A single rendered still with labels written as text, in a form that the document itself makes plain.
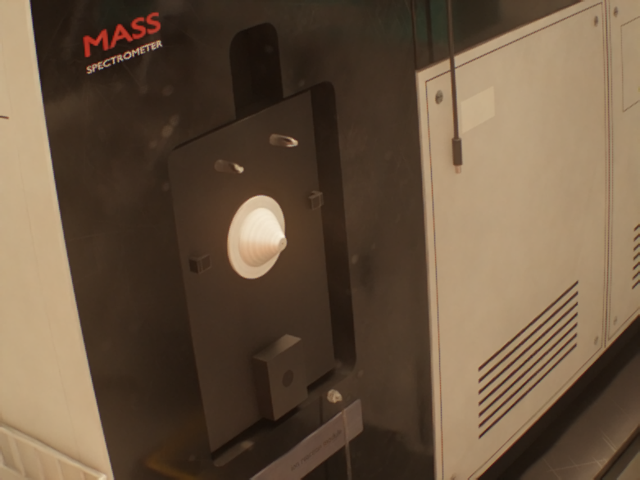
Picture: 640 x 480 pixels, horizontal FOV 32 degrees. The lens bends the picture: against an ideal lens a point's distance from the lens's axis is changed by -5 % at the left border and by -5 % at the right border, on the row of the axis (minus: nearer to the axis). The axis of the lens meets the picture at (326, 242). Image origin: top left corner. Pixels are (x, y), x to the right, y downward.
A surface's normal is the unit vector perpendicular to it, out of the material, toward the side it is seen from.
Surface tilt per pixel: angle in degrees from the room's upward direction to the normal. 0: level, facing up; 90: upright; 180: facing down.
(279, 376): 90
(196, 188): 90
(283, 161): 90
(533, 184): 90
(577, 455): 0
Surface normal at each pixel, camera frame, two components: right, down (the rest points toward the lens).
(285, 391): 0.79, 0.18
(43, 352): -0.61, 0.37
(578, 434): -0.08, -0.91
